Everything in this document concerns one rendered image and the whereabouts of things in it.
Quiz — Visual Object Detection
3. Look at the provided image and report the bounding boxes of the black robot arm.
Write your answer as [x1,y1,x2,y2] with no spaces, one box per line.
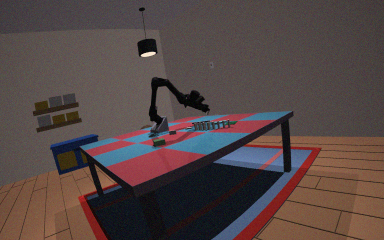
[149,77,205,125]

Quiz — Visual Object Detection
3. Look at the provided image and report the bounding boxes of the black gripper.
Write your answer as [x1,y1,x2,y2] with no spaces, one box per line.
[193,101,210,113]

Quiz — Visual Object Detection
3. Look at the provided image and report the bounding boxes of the green square block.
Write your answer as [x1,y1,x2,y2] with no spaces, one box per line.
[153,138,166,147]

